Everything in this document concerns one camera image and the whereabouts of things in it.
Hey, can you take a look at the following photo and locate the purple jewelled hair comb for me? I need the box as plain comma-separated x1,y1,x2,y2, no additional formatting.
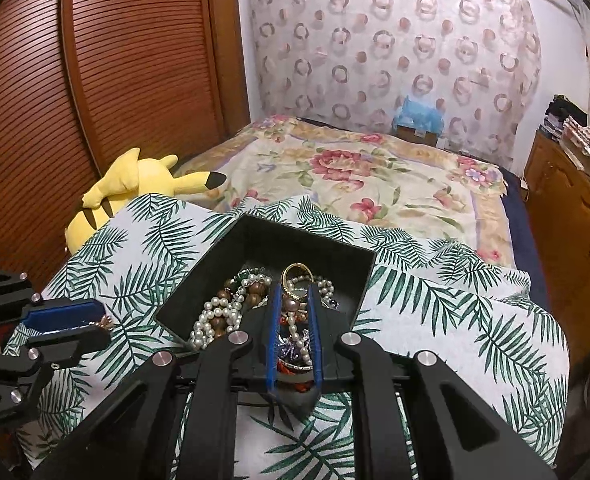
278,340,312,366

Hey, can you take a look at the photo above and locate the gold pearl ring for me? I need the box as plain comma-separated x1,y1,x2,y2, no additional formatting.
279,262,317,314

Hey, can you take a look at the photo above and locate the black jewelry box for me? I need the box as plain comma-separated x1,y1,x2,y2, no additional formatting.
156,216,375,416

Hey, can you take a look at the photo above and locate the small gold brooch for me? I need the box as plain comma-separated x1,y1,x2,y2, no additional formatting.
98,315,114,330

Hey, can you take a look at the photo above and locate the palm leaf print cloth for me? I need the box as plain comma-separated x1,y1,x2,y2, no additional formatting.
18,194,570,465

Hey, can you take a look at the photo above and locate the yellow Pikachu plush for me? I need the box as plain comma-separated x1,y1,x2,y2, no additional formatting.
64,148,227,255

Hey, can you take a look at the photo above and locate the blue bag on box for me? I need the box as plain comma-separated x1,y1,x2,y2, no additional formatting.
391,96,444,148

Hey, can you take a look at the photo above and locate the wooden louvered wardrobe door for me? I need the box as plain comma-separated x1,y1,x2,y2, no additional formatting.
0,0,249,287

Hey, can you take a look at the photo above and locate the wooden sideboard cabinet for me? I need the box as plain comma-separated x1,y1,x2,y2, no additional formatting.
522,129,590,361

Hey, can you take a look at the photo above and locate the circle pattern curtain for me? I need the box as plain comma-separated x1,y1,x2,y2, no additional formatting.
249,0,542,167

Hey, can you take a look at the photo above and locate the stack of folded clothes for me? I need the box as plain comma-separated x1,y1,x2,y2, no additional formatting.
542,94,590,174

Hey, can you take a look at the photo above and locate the pearl bead necklace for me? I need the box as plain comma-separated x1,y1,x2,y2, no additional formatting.
189,268,337,380

